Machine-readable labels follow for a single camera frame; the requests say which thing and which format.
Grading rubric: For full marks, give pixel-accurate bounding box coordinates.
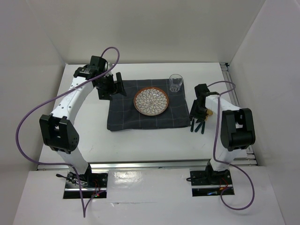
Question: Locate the clear plastic cup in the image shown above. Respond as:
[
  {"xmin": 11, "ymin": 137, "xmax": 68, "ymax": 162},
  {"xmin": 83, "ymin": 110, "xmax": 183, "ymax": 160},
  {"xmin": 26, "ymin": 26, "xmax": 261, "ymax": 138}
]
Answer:
[{"xmin": 169, "ymin": 74, "xmax": 183, "ymax": 92}]

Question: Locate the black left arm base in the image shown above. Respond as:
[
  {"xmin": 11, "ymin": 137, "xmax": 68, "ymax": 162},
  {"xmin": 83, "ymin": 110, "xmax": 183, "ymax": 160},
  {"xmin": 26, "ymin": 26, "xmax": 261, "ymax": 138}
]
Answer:
[{"xmin": 56, "ymin": 172, "xmax": 108, "ymax": 199}]

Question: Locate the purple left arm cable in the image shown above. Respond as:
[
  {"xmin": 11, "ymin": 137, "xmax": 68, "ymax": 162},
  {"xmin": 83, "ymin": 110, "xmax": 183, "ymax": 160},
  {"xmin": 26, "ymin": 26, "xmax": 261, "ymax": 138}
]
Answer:
[{"xmin": 15, "ymin": 47, "xmax": 121, "ymax": 218}]

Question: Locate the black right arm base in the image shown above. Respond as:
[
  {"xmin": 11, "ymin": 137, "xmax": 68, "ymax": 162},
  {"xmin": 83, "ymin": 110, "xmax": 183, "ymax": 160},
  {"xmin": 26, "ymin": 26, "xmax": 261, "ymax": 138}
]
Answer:
[{"xmin": 186, "ymin": 169, "xmax": 235, "ymax": 197}]

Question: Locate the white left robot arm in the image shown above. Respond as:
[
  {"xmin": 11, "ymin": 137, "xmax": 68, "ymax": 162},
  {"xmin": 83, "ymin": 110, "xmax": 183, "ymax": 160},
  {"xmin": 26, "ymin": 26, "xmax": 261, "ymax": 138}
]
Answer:
[{"xmin": 39, "ymin": 64, "xmax": 126, "ymax": 187}]

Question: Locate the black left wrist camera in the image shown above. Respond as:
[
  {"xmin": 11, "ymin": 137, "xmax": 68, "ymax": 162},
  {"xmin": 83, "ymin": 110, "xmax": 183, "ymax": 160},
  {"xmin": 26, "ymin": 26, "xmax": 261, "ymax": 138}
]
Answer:
[{"xmin": 90, "ymin": 55, "xmax": 107, "ymax": 71}]

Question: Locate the floral plate orange rim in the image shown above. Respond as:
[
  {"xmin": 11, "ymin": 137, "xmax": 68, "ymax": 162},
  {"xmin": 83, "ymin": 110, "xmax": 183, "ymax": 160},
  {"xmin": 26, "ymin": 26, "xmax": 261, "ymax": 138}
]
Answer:
[{"xmin": 134, "ymin": 87, "xmax": 169, "ymax": 116}]

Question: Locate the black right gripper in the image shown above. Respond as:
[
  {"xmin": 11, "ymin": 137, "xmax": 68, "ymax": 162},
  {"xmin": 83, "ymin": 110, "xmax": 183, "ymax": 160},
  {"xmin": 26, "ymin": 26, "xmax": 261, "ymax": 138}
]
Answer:
[{"xmin": 189, "ymin": 99, "xmax": 209, "ymax": 123}]

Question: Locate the gold fork green handle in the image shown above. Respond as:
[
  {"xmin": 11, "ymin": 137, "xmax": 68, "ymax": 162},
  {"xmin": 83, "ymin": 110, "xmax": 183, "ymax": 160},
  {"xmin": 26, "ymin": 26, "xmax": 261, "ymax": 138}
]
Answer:
[{"xmin": 190, "ymin": 118, "xmax": 195, "ymax": 132}]

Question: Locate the aluminium front table rail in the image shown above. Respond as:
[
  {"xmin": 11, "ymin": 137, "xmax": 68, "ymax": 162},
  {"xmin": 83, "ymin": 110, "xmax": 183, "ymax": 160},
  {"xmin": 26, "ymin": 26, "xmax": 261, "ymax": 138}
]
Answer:
[{"xmin": 37, "ymin": 155, "xmax": 258, "ymax": 171}]

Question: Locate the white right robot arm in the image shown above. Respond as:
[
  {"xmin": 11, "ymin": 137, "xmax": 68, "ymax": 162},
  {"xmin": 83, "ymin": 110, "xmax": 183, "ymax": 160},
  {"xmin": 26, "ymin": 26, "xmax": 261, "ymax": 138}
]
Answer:
[{"xmin": 189, "ymin": 92, "xmax": 255, "ymax": 185}]

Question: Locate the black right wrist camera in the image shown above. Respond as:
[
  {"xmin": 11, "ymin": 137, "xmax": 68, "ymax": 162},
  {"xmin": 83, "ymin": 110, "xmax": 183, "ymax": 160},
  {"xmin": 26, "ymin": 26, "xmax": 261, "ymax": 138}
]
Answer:
[{"xmin": 195, "ymin": 83, "xmax": 210, "ymax": 98}]

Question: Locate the dark checked cloth napkin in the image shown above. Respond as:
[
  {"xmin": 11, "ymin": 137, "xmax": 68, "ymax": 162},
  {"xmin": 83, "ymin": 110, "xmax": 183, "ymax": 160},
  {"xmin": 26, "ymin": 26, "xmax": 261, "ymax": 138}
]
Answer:
[{"xmin": 107, "ymin": 79, "xmax": 190, "ymax": 132}]

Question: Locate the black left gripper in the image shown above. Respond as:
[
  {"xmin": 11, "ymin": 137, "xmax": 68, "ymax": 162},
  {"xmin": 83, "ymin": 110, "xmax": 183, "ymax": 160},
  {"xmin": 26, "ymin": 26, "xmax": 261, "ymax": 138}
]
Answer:
[{"xmin": 95, "ymin": 72, "xmax": 126, "ymax": 101}]

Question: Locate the aluminium right side rail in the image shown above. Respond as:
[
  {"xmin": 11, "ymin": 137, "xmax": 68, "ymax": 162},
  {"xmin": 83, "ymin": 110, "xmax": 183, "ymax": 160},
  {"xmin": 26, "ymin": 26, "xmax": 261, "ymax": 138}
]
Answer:
[{"xmin": 220, "ymin": 62, "xmax": 256, "ymax": 162}]

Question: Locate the gold spoon green handle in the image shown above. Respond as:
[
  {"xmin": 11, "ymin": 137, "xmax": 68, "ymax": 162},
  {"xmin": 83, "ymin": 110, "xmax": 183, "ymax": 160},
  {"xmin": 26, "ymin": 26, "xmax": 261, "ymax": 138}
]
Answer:
[{"xmin": 201, "ymin": 109, "xmax": 213, "ymax": 134}]

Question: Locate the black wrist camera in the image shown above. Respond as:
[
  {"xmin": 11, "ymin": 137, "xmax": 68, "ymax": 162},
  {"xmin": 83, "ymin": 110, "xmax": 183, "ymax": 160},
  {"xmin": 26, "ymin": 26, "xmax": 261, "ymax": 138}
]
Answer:
[
  {"xmin": 195, "ymin": 83, "xmax": 210, "ymax": 98},
  {"xmin": 90, "ymin": 55, "xmax": 107, "ymax": 71}
]

